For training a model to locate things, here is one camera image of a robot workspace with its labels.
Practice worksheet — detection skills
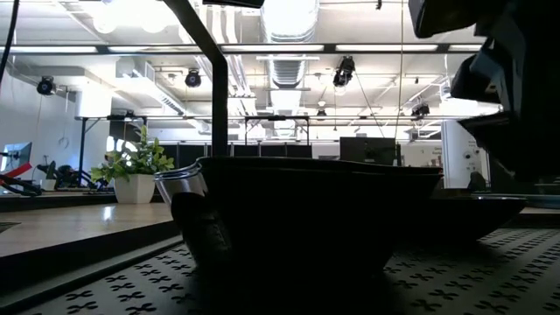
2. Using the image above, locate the black hanging arm cable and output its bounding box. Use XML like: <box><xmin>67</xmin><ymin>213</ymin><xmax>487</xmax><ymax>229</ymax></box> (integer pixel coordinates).
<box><xmin>0</xmin><ymin>0</ymin><xmax>21</xmax><ymax>84</ymax></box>

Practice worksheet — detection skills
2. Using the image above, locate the white ceiling pipe bundle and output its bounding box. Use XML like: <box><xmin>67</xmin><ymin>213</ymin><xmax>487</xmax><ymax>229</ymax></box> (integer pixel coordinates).
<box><xmin>194</xmin><ymin>0</ymin><xmax>259</xmax><ymax>116</ymax></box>

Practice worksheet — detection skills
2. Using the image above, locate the black chair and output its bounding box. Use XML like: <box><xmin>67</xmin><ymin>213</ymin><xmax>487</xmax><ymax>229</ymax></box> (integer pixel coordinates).
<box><xmin>466</xmin><ymin>171</ymin><xmax>487</xmax><ymax>193</ymax></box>

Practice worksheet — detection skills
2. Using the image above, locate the thin hanging cable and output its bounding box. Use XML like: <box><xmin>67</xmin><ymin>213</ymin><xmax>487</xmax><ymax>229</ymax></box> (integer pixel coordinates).
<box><xmin>395</xmin><ymin>0</ymin><xmax>406</xmax><ymax>141</ymax></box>

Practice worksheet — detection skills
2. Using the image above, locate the black hanging spotlight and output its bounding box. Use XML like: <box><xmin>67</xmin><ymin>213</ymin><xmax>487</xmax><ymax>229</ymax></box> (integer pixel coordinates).
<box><xmin>332</xmin><ymin>55</ymin><xmax>356</xmax><ymax>88</ymax></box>
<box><xmin>36</xmin><ymin>75</ymin><xmax>57</xmax><ymax>97</ymax></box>
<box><xmin>184</xmin><ymin>68</ymin><xmax>203</xmax><ymax>89</ymax></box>
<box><xmin>410</xmin><ymin>102</ymin><xmax>431</xmax><ymax>119</ymax></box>

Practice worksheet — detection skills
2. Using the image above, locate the grey computer monitor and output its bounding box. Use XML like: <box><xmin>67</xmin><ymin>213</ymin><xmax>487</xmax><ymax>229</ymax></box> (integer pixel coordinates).
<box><xmin>0</xmin><ymin>141</ymin><xmax>32</xmax><ymax>174</ymax></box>

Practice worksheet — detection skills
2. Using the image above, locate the large black monitor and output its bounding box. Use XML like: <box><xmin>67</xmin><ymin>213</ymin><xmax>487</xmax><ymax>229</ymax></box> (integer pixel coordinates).
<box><xmin>339</xmin><ymin>136</ymin><xmax>402</xmax><ymax>166</ymax></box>

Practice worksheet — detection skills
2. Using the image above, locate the green plant in white pot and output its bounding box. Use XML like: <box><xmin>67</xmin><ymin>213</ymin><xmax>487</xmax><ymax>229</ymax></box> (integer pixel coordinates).
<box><xmin>90</xmin><ymin>125</ymin><xmax>176</xmax><ymax>205</ymax></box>

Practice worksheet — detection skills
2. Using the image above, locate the black perforated metal tray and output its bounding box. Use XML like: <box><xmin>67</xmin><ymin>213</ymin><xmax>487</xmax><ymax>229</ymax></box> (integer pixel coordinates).
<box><xmin>0</xmin><ymin>0</ymin><xmax>560</xmax><ymax>315</ymax></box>

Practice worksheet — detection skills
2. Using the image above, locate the silver ceiling air duct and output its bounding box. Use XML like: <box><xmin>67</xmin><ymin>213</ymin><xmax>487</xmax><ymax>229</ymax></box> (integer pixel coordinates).
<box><xmin>257</xmin><ymin>0</ymin><xmax>320</xmax><ymax>137</ymax></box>

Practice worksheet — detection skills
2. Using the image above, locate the white round pillar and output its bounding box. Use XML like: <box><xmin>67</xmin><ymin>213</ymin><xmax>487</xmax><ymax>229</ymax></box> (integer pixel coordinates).
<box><xmin>440</xmin><ymin>118</ymin><xmax>490</xmax><ymax>189</ymax></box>

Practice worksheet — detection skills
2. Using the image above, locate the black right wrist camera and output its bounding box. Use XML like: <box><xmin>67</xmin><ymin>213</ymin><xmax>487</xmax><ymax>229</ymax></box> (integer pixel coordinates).
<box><xmin>450</xmin><ymin>51</ymin><xmax>502</xmax><ymax>105</ymax></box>

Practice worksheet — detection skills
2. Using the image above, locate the black metal rig frame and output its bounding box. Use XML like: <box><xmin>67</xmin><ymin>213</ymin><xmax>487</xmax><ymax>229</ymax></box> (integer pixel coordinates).
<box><xmin>73</xmin><ymin>115</ymin><xmax>148</xmax><ymax>190</ymax></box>

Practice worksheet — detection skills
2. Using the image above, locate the white rectangular air duct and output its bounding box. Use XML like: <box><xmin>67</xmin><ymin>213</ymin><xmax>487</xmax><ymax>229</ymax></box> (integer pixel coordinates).
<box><xmin>114</xmin><ymin>56</ymin><xmax>187</xmax><ymax>117</ymax></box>

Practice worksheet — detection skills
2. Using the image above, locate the black rounded square mini plate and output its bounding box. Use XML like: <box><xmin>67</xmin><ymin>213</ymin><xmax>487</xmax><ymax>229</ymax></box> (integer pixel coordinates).
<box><xmin>430</xmin><ymin>194</ymin><xmax>529</xmax><ymax>203</ymax></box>
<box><xmin>458</xmin><ymin>110</ymin><xmax>560</xmax><ymax>185</ymax></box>

